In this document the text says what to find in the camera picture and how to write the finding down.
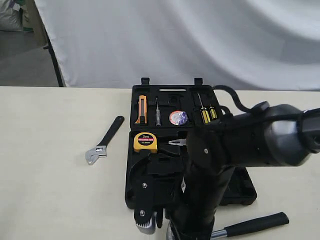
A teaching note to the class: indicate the long yellow black screwdriver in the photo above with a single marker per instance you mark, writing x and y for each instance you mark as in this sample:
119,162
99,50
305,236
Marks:
204,111

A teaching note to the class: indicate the orange utility knife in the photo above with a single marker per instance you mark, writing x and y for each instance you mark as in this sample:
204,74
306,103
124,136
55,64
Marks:
142,110

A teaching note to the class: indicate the short yellow black screwdriver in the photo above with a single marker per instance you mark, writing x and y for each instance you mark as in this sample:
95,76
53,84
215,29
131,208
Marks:
212,111

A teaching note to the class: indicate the clear test pen screwdriver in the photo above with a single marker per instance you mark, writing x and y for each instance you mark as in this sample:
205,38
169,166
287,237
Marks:
157,113

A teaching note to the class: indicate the orange handled pliers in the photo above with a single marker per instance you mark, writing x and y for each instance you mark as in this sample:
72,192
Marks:
178,142

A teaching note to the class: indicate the black plastic tool case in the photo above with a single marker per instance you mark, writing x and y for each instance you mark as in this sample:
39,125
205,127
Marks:
167,165

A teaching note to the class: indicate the white sack in background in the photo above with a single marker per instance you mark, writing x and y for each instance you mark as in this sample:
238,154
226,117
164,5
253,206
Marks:
10,19

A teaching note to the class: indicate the black backdrop stand pole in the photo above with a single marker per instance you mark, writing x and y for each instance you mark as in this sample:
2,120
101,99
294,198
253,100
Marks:
43,40

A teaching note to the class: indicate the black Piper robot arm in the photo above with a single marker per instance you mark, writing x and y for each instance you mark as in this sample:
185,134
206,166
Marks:
277,136

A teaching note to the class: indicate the wrist camera with black bracket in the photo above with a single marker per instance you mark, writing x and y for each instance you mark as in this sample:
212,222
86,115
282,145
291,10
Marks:
147,217

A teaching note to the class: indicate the white backdrop cloth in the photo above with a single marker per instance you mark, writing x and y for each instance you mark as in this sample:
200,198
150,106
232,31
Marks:
245,44

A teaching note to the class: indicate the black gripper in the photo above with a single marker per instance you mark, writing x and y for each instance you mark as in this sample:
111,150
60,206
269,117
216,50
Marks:
194,216

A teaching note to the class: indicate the yellow tape measure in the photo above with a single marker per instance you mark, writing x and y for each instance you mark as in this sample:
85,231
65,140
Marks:
145,141

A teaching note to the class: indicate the claw hammer black grip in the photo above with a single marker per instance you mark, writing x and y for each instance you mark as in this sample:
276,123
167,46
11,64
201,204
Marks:
249,226

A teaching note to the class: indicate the black electrical tape roll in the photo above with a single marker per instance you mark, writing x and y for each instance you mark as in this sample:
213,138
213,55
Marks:
178,118

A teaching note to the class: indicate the adjustable wrench black handle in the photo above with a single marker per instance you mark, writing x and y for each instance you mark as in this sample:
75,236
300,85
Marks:
100,150

